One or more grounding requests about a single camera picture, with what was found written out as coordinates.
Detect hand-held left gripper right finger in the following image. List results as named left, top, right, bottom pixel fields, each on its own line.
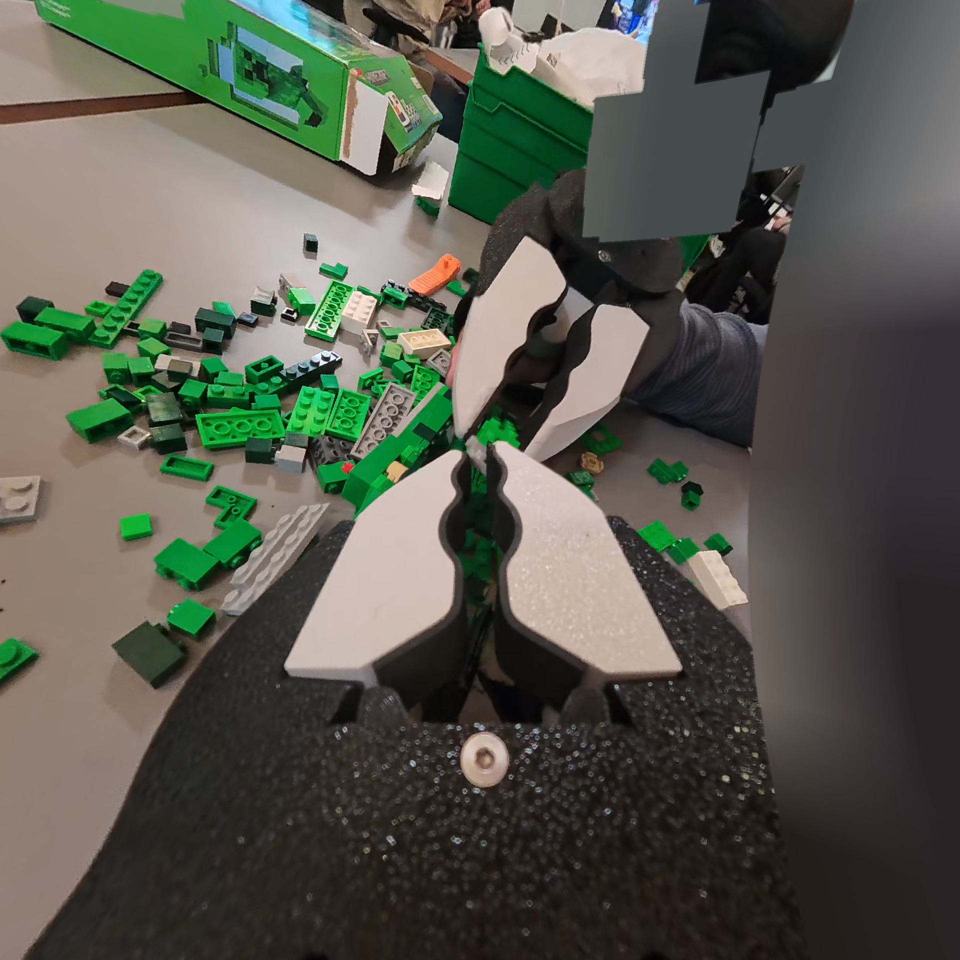
left=487, top=442, right=684, bottom=706

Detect grey studded brick plate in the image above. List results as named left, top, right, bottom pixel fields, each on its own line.
left=352, top=382, right=417, bottom=459

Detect pile of green toy bricks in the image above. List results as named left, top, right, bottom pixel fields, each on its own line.
left=0, top=232, right=736, bottom=687

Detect white plastic bag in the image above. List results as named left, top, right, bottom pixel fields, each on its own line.
left=540, top=26, right=650, bottom=106

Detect orange brick separator tool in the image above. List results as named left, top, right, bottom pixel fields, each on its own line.
left=408, top=255, right=462, bottom=295

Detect green brick model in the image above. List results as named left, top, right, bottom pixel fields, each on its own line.
left=341, top=405, right=541, bottom=515

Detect white plastic part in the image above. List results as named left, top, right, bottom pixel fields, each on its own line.
left=478, top=7, right=543, bottom=76

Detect green toy brick box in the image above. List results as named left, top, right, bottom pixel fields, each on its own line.
left=45, top=0, right=444, bottom=177

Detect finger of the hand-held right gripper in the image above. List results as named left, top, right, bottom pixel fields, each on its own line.
left=525, top=303, right=652, bottom=462
left=452, top=236, right=569, bottom=441

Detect small light grey brick plate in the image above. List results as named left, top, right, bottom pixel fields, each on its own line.
left=0, top=476, right=45, bottom=524

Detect long light grey brick plate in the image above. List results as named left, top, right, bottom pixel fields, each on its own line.
left=219, top=502, right=331, bottom=618

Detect person's right forearm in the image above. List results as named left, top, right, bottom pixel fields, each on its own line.
left=622, top=303, right=770, bottom=449

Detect grey desk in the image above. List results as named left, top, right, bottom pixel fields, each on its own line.
left=0, top=0, right=759, bottom=960

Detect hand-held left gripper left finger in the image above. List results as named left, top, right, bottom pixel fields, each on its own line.
left=283, top=448, right=481, bottom=706

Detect stacked green plastic bins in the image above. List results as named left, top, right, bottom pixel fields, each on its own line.
left=447, top=45, right=597, bottom=226

